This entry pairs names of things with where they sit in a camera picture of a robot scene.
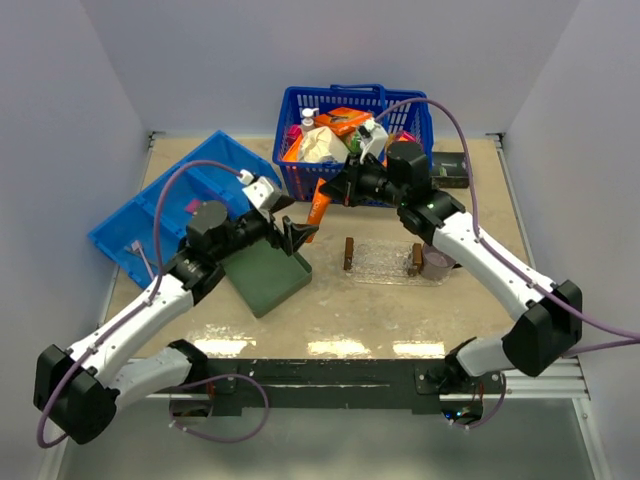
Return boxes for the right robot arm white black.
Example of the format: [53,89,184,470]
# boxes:
[320,142,583,393]

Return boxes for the clear glass tray wooden handles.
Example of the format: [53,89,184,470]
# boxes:
[343,237,448,286]

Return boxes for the orange toothpaste tube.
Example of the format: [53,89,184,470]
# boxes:
[307,178,331,226]

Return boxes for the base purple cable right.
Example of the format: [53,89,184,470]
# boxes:
[448,377,507,430]

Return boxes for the green soda bottle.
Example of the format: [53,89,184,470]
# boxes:
[344,130,362,157]

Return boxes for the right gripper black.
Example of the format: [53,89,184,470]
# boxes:
[320,151,407,208]

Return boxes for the green metal tray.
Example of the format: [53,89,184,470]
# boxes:
[222,240,312,318]

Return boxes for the crumpled beige paper bag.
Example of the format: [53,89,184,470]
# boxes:
[300,127,349,164]

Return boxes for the orange scrub sponge pack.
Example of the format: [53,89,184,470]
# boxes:
[282,134,304,163]

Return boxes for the pink toothpaste tube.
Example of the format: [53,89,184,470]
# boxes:
[185,199,201,213]

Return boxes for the white pump bottle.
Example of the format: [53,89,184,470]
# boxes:
[300,107,319,135]

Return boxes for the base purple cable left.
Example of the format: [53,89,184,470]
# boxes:
[168,373,270,443]

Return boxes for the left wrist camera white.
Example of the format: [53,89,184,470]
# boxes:
[242,177,284,214]

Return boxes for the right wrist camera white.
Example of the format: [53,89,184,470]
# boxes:
[357,118,388,159]

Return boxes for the orange cardboard box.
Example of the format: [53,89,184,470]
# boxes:
[314,107,372,137]

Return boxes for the orange pink snack box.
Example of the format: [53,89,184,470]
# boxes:
[386,130,416,146]

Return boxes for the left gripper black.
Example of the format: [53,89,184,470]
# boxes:
[213,194,317,262]

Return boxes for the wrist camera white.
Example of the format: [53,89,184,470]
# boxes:
[357,118,388,159]
[242,177,284,214]

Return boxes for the black box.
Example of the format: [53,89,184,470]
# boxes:
[431,152,470,189]

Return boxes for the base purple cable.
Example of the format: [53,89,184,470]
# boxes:
[448,377,507,430]
[168,373,270,443]

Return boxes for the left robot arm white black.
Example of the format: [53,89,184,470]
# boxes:
[33,193,318,448]

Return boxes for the pink carton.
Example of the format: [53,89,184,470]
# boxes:
[285,124,302,149]

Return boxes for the purple translucent cup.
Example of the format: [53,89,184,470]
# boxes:
[421,244,457,282]

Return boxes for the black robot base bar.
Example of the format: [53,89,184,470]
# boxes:
[148,357,506,419]

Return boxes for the light blue compartment bin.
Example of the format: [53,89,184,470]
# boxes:
[88,131,282,289]

